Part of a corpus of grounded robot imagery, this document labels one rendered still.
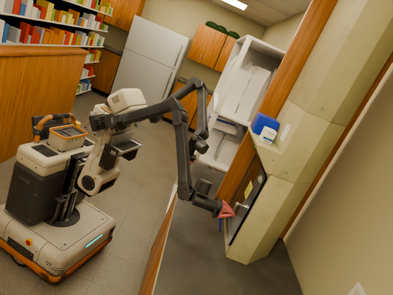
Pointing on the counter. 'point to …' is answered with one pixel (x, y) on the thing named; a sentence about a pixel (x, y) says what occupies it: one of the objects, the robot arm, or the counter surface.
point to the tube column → (345, 59)
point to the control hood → (266, 152)
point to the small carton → (267, 135)
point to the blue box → (260, 121)
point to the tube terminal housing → (285, 181)
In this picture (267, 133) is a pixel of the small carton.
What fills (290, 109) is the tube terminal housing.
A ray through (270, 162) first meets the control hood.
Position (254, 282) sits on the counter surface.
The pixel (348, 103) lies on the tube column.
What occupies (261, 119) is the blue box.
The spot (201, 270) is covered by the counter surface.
